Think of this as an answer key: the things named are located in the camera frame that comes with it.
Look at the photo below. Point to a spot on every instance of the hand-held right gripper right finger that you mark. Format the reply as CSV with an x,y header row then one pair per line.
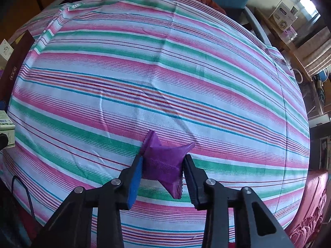
x,y
192,183

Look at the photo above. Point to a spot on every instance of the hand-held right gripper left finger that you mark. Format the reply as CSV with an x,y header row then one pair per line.
x,y
134,183

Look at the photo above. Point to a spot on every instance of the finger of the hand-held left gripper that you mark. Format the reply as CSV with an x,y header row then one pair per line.
x,y
3,140

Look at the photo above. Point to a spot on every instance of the green white small box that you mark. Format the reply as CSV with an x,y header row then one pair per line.
x,y
6,126

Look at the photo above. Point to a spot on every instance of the purple packet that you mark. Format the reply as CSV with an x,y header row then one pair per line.
x,y
163,160

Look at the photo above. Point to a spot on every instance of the gold metal tin tray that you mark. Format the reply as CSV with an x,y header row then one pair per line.
x,y
19,56

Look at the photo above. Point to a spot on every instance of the white carton box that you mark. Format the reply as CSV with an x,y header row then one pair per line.
x,y
5,50

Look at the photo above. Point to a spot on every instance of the striped pink green tablecloth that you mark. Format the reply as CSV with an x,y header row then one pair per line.
x,y
155,69

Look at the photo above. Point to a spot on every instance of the red blanket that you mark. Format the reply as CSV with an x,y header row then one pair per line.
x,y
307,211

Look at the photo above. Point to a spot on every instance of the wooden cabinet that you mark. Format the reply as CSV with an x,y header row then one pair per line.
x,y
28,7

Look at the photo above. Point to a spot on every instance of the wooden side desk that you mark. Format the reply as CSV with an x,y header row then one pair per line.
x,y
294,54

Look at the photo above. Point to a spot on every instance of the striped window curtain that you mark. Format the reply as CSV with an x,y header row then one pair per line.
x,y
318,56

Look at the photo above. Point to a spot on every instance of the pink pack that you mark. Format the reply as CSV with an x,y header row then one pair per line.
x,y
290,33

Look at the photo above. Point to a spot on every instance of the white printed box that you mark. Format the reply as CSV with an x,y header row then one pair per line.
x,y
281,16

